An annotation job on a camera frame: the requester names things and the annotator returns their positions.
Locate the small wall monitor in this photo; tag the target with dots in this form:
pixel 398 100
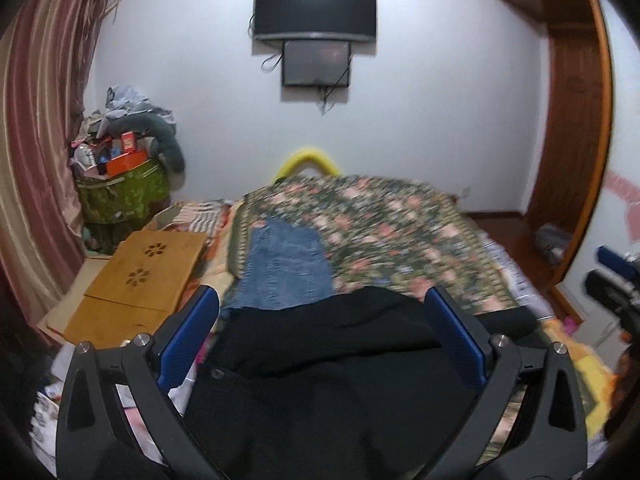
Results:
pixel 316 63

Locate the grey plush pillow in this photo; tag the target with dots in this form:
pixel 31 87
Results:
pixel 162 144

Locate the striped pink curtain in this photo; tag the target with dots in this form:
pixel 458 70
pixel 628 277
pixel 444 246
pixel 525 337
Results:
pixel 46 55

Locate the floral green bedspread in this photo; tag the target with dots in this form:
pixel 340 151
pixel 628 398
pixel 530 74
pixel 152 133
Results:
pixel 398 234

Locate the wooden wardrobe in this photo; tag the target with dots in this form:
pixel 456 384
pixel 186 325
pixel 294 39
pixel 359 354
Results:
pixel 579 118

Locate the yellow foam bed rail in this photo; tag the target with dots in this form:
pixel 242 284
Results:
pixel 304 157

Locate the blue folded jeans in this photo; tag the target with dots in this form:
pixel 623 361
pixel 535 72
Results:
pixel 285 267

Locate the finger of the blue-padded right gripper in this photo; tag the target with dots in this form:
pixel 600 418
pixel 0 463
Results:
pixel 613 261
pixel 614 299

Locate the striped orange blanket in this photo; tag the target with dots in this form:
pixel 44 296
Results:
pixel 208 217

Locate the orange box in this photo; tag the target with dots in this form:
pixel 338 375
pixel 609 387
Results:
pixel 125 162

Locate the black pants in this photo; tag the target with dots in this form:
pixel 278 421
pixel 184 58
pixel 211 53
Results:
pixel 355 386

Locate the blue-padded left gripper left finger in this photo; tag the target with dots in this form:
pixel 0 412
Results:
pixel 94 439

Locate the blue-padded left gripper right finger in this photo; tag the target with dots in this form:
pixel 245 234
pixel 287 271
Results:
pixel 548 439

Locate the wooden lap desk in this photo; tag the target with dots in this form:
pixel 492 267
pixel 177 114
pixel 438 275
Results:
pixel 137 290

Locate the black wall television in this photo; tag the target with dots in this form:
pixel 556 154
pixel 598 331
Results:
pixel 349 20

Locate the green fabric storage bin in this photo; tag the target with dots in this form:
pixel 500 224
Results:
pixel 114 208

